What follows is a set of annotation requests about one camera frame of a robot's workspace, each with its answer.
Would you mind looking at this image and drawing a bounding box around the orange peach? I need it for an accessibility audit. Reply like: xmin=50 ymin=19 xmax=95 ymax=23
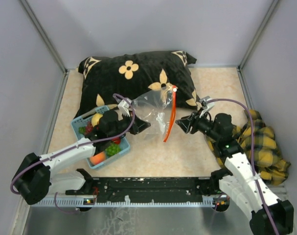
xmin=89 ymin=151 xmax=106 ymax=165

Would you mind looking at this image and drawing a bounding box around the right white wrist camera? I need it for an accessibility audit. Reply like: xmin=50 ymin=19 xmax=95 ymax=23
xmin=198 ymin=96 xmax=215 ymax=117

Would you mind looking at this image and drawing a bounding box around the light blue plastic basket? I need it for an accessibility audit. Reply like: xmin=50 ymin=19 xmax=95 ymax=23
xmin=70 ymin=106 xmax=130 ymax=170

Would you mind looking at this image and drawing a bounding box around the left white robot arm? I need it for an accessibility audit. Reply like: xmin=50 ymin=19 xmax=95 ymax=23
xmin=10 ymin=111 xmax=151 ymax=205

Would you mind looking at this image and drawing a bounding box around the red strawberry bunch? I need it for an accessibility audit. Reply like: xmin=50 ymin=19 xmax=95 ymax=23
xmin=112 ymin=138 xmax=121 ymax=145

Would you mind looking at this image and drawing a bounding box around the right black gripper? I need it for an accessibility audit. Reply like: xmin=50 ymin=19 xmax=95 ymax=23
xmin=176 ymin=107 xmax=220 ymax=141

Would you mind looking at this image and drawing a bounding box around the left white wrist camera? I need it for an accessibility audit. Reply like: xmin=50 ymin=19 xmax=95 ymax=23
xmin=118 ymin=98 xmax=132 ymax=117

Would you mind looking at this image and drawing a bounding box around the green grape bunch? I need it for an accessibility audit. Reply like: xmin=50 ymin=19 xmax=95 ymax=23
xmin=105 ymin=143 xmax=121 ymax=157

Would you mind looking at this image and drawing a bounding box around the purple grape bunch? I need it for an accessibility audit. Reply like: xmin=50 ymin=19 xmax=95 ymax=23
xmin=84 ymin=121 xmax=93 ymax=135

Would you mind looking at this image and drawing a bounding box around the clear zip top bag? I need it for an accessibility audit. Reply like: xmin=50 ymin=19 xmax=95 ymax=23
xmin=132 ymin=85 xmax=178 ymax=142

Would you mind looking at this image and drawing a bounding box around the black flower pattern pillow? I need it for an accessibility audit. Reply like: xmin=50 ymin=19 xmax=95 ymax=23
xmin=76 ymin=50 xmax=201 ymax=116

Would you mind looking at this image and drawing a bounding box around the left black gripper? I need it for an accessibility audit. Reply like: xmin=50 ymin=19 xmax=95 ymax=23
xmin=108 ymin=110 xmax=151 ymax=140

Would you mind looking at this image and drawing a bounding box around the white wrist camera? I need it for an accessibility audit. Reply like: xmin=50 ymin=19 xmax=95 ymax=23
xmin=198 ymin=96 xmax=215 ymax=117
xmin=118 ymin=98 xmax=132 ymax=117

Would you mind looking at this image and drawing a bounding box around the yellow black plaid cloth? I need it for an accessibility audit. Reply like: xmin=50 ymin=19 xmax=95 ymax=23
xmin=206 ymin=109 xmax=291 ymax=186

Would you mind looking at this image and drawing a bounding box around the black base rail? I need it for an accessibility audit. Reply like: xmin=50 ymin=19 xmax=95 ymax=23
xmin=66 ymin=177 xmax=230 ymax=212

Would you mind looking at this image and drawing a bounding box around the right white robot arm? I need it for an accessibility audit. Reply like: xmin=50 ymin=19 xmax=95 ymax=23
xmin=175 ymin=112 xmax=294 ymax=235

